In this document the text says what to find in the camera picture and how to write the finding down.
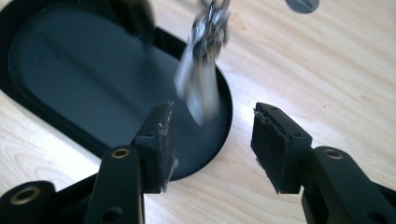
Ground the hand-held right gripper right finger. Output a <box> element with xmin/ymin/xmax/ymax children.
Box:
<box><xmin>249</xmin><ymin>101</ymin><xmax>396</xmax><ymax>224</ymax></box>

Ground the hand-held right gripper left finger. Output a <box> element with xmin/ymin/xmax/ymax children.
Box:
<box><xmin>83</xmin><ymin>100</ymin><xmax>179</xmax><ymax>224</ymax></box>

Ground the silver key bunch with ring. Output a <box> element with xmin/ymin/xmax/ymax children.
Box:
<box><xmin>173</xmin><ymin>0</ymin><xmax>233</xmax><ymax>128</ymax></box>

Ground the black key holder with tray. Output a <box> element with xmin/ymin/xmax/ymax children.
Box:
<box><xmin>0</xmin><ymin>0</ymin><xmax>234</xmax><ymax>182</ymax></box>

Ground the round grey sticker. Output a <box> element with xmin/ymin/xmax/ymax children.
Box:
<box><xmin>285</xmin><ymin>0</ymin><xmax>321</xmax><ymax>15</ymax></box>

